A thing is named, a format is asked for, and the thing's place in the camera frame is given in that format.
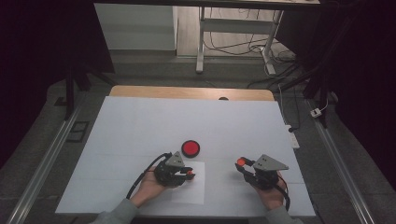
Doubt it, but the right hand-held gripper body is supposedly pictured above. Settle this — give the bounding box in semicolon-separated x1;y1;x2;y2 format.
244;153;290;191

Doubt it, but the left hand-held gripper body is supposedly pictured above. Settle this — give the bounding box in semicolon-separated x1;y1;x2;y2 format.
153;150;188;189

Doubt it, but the person's right hand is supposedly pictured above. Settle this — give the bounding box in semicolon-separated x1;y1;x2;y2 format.
253;177;290;211

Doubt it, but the person's left hand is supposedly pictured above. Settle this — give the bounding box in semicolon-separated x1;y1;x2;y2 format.
130;166;171;208

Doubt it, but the white paper sheet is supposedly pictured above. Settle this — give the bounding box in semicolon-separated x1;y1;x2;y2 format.
170;160;206;205

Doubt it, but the round red ink pad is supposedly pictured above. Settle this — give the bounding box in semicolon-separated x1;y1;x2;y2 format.
180;139;201;159

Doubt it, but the white power strip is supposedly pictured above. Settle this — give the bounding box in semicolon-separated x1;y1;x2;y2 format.
284;124;301;149

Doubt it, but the large white table cover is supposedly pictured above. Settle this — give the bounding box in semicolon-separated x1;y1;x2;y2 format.
55;95;317;217

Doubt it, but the wooden table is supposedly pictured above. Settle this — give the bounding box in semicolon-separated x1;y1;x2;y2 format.
109;85;276;102

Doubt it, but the black metal stand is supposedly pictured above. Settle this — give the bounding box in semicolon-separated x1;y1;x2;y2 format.
63;62;117;121
279;59;332;129

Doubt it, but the dark floor hatch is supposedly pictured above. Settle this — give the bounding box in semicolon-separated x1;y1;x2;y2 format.
66;120;91;144

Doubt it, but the desk with white metal legs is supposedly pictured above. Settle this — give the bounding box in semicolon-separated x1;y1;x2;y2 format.
92;0;321;76

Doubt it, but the black curtain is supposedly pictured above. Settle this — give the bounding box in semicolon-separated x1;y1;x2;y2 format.
0;0;116;171
276;0;396;189

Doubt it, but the white panel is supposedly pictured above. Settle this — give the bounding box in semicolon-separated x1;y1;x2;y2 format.
93;3;178;51

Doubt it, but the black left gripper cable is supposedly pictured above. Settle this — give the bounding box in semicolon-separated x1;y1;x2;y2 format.
125;151;173;201

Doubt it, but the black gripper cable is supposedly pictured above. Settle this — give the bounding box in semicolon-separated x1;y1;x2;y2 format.
276;173;291;212
125;151;173;201

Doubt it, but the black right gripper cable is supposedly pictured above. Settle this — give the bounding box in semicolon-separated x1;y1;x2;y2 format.
276;173;291;212

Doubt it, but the aluminium rail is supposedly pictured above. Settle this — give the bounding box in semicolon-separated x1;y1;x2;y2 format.
306;99;376;224
6;105;82;224

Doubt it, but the thick black floor cable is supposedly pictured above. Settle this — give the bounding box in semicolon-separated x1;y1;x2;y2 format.
247;60;302;91

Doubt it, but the thin black floor cable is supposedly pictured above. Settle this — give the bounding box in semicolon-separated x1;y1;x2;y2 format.
204;7;273;57

